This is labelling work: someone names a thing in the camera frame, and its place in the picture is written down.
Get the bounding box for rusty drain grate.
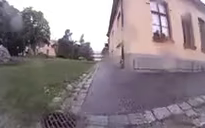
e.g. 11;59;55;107
41;111;79;128

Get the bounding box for grey asphalt path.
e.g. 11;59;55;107
80;60;205;117

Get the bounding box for group of dark green trees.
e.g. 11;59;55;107
0;0;52;58

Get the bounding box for dark green bushes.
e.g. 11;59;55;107
55;29;95;62

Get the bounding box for beige building with dark windows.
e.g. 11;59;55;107
106;0;205;73

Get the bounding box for cobblestone kerb strip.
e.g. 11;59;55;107
51;63;205;128

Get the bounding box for green grass lawn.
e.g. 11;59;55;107
0;57;98;128

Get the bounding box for large grey rock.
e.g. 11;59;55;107
0;44;13;65

